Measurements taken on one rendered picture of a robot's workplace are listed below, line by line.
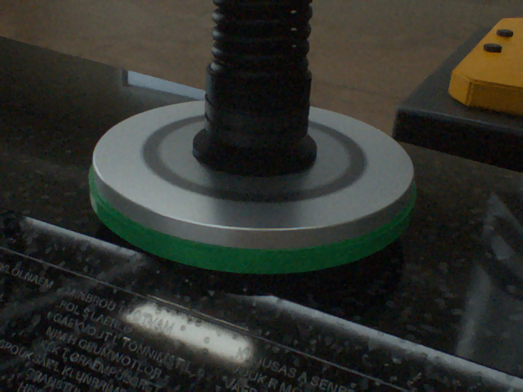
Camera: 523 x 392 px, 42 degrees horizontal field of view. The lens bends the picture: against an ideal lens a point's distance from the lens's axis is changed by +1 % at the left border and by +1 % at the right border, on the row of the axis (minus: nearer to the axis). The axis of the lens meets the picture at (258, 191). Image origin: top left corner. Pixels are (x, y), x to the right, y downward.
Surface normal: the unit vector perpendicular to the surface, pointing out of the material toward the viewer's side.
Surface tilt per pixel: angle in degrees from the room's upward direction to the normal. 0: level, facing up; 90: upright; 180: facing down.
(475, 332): 0
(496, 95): 90
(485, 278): 0
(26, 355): 45
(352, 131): 0
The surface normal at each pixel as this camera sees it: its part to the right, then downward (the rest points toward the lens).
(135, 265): -0.27, -0.36
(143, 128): 0.05, -0.89
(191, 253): -0.29, 0.42
